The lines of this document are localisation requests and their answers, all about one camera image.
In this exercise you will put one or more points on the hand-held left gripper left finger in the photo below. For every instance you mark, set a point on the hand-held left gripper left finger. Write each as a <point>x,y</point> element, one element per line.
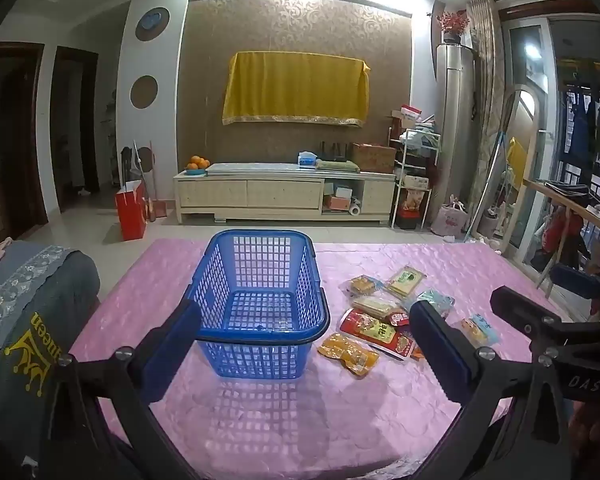
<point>172,355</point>

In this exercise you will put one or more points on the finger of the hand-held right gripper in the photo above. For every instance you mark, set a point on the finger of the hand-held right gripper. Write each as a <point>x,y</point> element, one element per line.
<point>522,307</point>
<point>575,282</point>

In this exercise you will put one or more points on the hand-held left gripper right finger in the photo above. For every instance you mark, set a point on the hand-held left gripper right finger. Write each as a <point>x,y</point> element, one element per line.
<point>442,355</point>

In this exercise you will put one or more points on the clear blue label snack packet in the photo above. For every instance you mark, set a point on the clear blue label snack packet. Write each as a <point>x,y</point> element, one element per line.
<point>477,331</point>

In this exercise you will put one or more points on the light blue snack packet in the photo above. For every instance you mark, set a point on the light blue snack packet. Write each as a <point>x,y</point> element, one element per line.
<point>439,301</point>

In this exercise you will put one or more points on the small red snack packet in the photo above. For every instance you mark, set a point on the small red snack packet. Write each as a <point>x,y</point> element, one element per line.
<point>399,318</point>

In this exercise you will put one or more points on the large red snack packet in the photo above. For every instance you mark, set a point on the large red snack packet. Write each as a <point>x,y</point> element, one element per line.
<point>377,335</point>

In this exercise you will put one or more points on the green label cracker packet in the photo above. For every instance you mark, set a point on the green label cracker packet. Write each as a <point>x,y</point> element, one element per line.
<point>405,281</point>

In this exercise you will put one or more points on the clear cracker packet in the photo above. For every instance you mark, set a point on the clear cracker packet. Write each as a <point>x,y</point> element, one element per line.
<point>375,306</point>

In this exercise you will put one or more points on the orange snack packet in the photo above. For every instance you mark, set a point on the orange snack packet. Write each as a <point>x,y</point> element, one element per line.
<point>347,352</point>

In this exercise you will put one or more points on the blue plastic basket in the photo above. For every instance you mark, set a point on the blue plastic basket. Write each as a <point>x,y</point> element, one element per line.
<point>260,310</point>

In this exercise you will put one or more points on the clear orange biscuit packet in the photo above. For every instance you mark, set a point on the clear orange biscuit packet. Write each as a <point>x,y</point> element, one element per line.
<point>362,285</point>

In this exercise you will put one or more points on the pink bag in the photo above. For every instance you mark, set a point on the pink bag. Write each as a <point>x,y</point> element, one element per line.
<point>450,220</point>

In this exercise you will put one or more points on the blue mop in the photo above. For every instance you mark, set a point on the blue mop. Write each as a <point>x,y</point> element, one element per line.
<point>485,185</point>

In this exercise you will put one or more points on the arched mirror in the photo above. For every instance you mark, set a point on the arched mirror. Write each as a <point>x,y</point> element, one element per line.
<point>522,160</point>

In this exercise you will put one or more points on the pink quilted cover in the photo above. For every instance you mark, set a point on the pink quilted cover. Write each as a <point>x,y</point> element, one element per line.
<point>290,420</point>

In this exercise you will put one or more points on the red paper bag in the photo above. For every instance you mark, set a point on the red paper bag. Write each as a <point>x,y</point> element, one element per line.
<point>130,210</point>

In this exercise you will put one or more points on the hanging clothes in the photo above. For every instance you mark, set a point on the hanging clothes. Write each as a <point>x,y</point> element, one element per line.
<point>587,120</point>

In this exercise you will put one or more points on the grey lace cushion cover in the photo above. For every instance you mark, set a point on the grey lace cushion cover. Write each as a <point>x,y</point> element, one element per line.
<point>15,310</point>

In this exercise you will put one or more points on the white metal rack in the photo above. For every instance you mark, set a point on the white metal rack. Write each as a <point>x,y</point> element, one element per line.
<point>415,180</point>

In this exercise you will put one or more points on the white paper roll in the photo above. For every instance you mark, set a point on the white paper roll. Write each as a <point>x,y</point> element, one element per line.
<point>355,207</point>

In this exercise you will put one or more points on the blue fruit plate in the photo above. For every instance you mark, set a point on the blue fruit plate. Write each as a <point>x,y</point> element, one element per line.
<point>195,172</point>

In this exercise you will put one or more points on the orange box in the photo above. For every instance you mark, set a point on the orange box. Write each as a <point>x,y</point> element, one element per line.
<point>337,202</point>

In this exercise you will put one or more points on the standing air conditioner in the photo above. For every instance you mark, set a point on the standing air conditioner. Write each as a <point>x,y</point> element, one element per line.
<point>455,125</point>

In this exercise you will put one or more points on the pile of oranges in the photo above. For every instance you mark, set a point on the pile of oranges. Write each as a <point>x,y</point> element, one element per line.
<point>198,162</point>

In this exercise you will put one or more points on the beige low cabinet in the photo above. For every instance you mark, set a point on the beige low cabinet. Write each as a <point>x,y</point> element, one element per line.
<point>280,192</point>

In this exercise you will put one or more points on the brown cardboard box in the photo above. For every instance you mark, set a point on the brown cardboard box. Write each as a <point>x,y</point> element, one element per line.
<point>374,157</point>

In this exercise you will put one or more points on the patterned curtain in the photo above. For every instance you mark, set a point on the patterned curtain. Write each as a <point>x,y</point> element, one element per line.
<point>487,85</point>

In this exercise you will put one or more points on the green folded cloth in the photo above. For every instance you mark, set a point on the green folded cloth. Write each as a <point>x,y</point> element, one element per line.
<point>336,164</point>

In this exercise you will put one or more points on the open box red flaps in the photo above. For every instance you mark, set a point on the open box red flaps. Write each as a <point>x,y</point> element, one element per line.
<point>407,116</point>

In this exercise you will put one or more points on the black router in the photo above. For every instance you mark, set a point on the black router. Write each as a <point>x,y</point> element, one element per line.
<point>335,152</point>

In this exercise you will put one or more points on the blue tissue box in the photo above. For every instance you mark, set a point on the blue tissue box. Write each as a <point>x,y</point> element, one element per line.
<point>307,160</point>

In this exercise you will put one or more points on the dark wooden door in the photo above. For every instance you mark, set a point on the dark wooden door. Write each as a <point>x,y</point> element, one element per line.
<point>10,135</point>
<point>72,125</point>

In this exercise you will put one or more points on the red flower pot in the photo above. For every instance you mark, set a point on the red flower pot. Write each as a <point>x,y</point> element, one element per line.
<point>452,22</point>

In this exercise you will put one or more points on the yellow cloth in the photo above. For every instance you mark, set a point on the yellow cloth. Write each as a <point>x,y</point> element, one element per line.
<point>295,85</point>

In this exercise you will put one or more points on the round brown wall panel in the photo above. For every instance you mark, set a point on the round brown wall panel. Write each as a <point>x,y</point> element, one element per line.
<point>145,91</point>

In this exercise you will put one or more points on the round wall panel blue plate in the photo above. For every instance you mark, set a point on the round wall panel blue plate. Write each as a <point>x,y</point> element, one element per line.
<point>152,22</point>

